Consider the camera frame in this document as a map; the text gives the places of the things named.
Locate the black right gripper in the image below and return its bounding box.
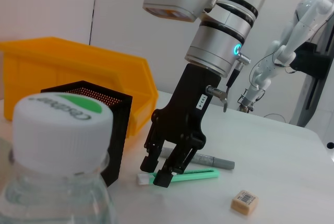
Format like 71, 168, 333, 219
140, 64, 222, 188

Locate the green utility knife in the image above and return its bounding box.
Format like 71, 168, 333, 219
137, 168, 221, 186

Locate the grey pen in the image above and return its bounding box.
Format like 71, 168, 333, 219
159, 147, 235, 170

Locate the beige eraser with barcode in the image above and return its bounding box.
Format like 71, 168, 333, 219
230, 189, 260, 214

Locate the clear water bottle green label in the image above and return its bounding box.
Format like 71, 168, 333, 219
0, 92, 118, 224

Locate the black mesh pen holder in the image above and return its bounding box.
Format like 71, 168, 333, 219
41, 80, 133, 188

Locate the yellow plastic bin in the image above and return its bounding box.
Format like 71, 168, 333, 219
0, 36, 159, 139

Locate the grey robot stand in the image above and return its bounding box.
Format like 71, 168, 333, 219
288, 12, 334, 131

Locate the white humanoid robot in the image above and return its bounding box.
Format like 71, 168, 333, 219
236, 0, 334, 115

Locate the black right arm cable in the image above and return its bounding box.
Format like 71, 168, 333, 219
206, 51, 251, 112

